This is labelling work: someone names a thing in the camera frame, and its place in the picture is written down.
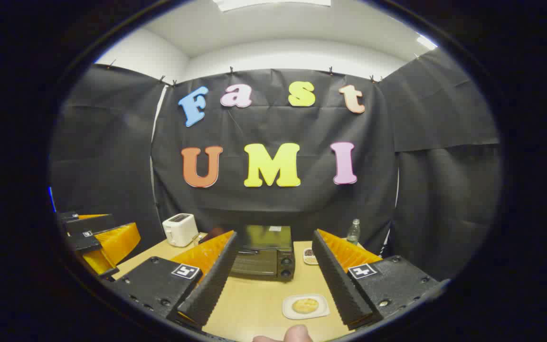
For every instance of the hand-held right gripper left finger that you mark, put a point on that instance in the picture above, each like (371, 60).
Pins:
(216, 278)

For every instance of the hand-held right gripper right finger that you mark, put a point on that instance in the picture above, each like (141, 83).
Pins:
(337, 280)

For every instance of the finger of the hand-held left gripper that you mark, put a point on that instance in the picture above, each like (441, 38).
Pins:
(119, 242)
(90, 224)

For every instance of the golden bread bun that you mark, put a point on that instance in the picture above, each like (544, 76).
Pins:
(305, 305)

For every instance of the black electric oven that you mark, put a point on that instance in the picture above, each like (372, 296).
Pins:
(264, 256)

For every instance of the white square plate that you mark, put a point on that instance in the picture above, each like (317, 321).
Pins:
(321, 311)

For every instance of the white divided snack tray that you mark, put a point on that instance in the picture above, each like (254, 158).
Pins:
(309, 256)

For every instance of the clear water bottle green label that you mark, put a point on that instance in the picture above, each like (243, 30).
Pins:
(353, 233)

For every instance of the white toaster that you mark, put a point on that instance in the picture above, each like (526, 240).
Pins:
(180, 230)

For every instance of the ceiling light panel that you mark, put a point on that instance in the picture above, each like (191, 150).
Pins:
(426, 42)
(273, 4)

